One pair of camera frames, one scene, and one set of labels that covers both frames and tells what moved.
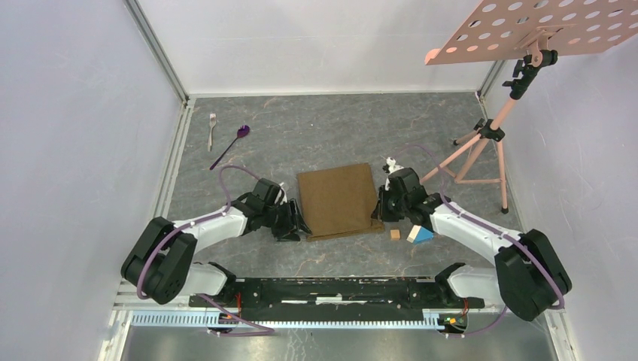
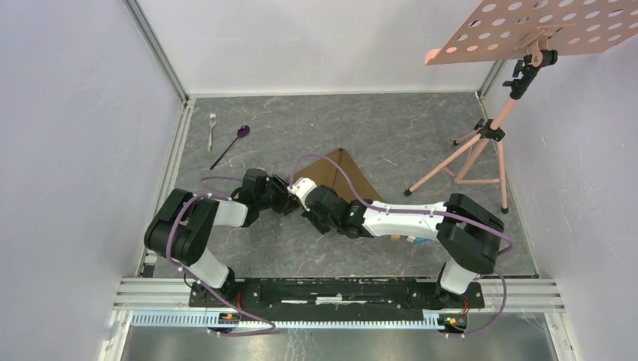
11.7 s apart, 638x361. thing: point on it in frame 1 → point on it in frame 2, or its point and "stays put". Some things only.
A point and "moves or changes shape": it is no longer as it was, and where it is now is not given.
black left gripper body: x=277 y=217 → x=276 y=196
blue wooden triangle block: x=423 y=235 stays put
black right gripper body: x=393 y=207 → x=323 y=226
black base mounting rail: x=338 y=300 stays put
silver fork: x=212 y=120 stays put
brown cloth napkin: x=338 y=201 moves or changes shape
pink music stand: x=539 y=31 stays put
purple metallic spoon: x=243 y=131 stays put
